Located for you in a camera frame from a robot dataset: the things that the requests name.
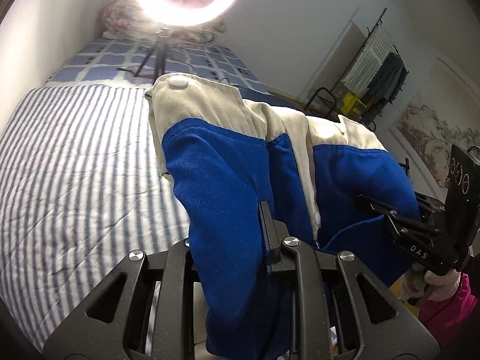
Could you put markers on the striped hanging towel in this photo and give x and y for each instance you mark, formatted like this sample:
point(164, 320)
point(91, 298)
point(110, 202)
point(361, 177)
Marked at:
point(369, 60)

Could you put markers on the yellow box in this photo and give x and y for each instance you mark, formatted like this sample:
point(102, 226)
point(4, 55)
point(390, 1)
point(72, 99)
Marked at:
point(352, 103)

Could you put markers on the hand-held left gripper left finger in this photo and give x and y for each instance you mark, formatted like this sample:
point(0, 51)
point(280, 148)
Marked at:
point(180, 255)

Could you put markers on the black tripod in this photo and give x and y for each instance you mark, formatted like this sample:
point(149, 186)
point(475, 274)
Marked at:
point(162, 52)

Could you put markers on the black metal shoe rack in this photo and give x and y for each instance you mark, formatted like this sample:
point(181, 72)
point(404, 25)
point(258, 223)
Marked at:
point(318, 90)

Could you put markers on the person's right hand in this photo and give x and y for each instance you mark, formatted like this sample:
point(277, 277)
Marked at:
point(412, 285)

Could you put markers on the white door frame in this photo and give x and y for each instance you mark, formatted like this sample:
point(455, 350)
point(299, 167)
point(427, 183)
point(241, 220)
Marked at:
point(330, 54)

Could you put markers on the beige and blue jacket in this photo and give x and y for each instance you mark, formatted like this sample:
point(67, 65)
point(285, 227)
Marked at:
point(225, 176)

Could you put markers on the black clothes rack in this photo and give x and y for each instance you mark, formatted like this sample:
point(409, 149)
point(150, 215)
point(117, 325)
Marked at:
point(380, 17)

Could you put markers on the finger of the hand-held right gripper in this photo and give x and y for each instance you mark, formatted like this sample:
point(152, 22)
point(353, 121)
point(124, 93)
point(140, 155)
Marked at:
point(390, 212)

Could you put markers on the floral folded quilt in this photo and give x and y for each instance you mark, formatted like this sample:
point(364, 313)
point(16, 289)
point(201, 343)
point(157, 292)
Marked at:
point(116, 18)

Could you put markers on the blue checked bed sheet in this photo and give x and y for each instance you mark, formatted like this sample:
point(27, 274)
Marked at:
point(101, 60)

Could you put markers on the wall poster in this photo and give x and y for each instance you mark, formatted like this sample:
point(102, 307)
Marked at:
point(431, 127)

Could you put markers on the blue striped blanket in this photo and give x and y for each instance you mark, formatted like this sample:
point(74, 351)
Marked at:
point(75, 176)

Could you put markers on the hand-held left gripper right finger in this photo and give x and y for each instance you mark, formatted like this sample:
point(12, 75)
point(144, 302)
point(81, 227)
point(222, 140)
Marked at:
point(267, 232)

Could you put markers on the dark hanging garment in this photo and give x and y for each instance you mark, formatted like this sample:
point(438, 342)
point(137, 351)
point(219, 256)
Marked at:
point(390, 75)

